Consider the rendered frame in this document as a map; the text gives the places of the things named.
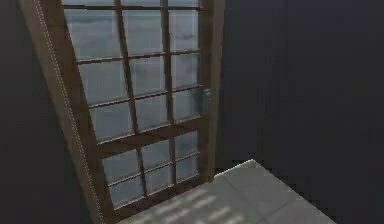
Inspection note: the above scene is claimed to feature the brown glass-paned door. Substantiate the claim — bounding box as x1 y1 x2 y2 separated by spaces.
18 0 226 224

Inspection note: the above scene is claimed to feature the grey door handle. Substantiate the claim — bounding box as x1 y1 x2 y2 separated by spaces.
202 88 213 114

